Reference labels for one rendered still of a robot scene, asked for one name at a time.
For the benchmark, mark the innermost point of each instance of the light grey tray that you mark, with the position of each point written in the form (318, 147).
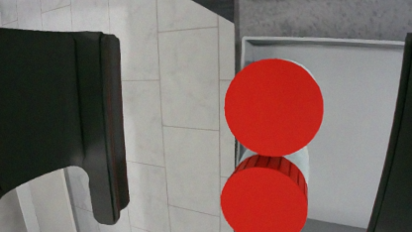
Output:
(359, 81)

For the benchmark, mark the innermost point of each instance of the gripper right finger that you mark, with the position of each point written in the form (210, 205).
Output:
(392, 209)

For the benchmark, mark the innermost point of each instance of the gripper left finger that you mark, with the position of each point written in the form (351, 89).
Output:
(61, 105)

